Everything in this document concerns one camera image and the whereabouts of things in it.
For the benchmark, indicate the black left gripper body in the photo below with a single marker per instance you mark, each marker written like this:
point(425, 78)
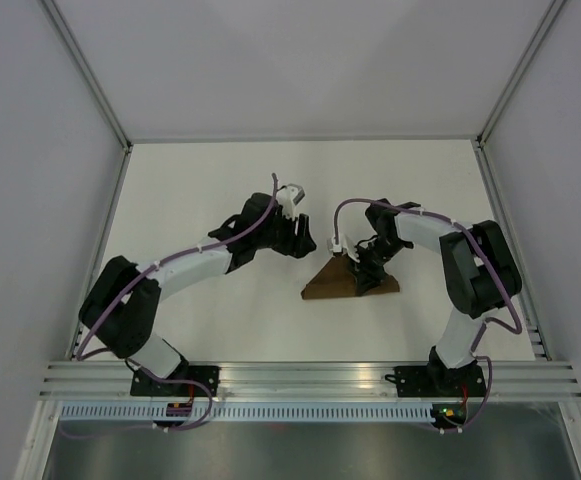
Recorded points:
point(282, 234)

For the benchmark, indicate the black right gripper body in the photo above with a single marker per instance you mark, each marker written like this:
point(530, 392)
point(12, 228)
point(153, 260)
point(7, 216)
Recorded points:
point(373, 259)

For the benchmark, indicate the brown cloth napkin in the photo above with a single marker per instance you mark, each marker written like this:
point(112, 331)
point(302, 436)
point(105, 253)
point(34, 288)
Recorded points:
point(336, 280)

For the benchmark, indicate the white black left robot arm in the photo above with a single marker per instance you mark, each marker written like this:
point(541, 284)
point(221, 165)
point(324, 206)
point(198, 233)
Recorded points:
point(120, 309)

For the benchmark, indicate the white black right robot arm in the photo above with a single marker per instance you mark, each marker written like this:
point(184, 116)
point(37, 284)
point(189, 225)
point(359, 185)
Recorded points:
point(480, 273)

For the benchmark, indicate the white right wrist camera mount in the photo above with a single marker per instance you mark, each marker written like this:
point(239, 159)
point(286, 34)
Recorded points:
point(342, 245)

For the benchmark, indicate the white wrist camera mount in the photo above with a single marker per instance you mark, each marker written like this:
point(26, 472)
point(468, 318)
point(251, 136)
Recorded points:
point(288, 197)
point(342, 245)

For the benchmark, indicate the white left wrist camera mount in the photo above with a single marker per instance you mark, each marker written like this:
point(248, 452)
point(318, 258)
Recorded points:
point(288, 197)

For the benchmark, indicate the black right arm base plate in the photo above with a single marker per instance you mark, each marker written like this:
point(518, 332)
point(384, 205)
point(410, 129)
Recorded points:
point(428, 382)

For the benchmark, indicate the right side aluminium rail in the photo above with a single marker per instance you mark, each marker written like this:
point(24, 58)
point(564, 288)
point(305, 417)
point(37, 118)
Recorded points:
point(495, 199)

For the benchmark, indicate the aluminium rail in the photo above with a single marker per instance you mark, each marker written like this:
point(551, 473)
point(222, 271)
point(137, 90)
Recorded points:
point(513, 381)
point(109, 205)
point(495, 199)

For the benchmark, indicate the aluminium front rail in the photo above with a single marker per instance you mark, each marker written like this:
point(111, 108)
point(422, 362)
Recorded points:
point(513, 381)

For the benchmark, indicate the left side aluminium rail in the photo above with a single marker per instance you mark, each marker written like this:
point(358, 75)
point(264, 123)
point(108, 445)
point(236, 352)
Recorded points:
point(109, 205)

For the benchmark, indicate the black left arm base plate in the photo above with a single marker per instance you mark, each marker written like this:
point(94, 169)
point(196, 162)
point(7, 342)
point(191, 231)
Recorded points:
point(195, 381)

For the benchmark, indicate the white slotted cable duct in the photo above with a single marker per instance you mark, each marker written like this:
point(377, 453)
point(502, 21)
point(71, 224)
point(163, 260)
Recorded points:
point(252, 411)

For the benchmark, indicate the right rear aluminium frame post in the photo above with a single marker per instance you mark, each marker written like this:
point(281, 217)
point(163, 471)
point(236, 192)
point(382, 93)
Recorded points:
point(539, 36)

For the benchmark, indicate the grey aluminium frame post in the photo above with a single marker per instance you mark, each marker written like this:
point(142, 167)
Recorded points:
point(70, 42)

